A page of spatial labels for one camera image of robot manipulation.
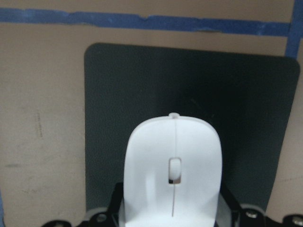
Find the white computer mouse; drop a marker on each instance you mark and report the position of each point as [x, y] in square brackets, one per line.
[172, 174]

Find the black mousepad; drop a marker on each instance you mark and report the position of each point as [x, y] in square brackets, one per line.
[246, 98]

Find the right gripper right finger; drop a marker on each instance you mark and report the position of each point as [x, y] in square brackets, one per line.
[229, 208]

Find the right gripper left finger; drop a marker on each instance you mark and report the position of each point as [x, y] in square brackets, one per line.
[115, 214]

